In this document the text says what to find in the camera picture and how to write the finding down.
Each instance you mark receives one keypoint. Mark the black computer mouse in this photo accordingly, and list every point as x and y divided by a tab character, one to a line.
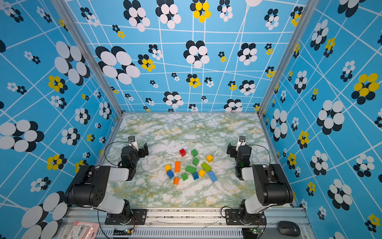
288	228

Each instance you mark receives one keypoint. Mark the pink packaged item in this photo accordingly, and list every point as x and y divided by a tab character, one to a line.
83	230

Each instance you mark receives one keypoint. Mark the yellow lego brick left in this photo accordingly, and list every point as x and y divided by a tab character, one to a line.
167	167

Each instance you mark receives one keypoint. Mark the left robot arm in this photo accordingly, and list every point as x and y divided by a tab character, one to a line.
88	188

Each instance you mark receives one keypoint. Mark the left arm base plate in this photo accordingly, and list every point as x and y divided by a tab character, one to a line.
131	217

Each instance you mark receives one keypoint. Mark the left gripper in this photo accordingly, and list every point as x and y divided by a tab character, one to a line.
141	151

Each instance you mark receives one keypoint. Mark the light blue long lego brick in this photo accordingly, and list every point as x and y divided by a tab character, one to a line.
212	176

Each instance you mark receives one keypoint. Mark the small orange lego brick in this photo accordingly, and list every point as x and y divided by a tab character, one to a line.
176	181

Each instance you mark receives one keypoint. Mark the orange long lego brick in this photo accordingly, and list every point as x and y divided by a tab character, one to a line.
177	166

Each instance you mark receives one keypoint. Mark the small green lego brick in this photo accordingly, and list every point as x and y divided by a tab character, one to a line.
184	176

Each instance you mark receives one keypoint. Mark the yellow lego brick centre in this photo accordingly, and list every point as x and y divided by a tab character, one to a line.
201	173

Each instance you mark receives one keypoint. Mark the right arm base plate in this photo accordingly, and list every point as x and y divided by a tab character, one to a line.
236	217

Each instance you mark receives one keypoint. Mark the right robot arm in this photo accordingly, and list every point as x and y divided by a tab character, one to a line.
271	185

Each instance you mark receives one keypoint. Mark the yellow square lego brick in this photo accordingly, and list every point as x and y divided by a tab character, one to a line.
209	158

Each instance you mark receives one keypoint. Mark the lime long lego brick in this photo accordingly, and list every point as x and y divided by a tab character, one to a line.
206	167

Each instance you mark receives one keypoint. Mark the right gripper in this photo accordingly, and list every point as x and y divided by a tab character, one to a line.
233	149

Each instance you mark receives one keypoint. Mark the red square lego brick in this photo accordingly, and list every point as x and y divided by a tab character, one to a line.
182	152

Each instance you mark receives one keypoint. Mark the green square lego brick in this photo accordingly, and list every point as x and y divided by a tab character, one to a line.
194	153

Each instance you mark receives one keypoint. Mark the aluminium front rail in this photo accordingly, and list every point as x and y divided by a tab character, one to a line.
190	223

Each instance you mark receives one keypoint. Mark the small blue lego brick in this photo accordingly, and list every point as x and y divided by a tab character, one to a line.
195	176

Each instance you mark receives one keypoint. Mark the blue lego brick left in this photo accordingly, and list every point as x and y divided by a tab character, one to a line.
170	174

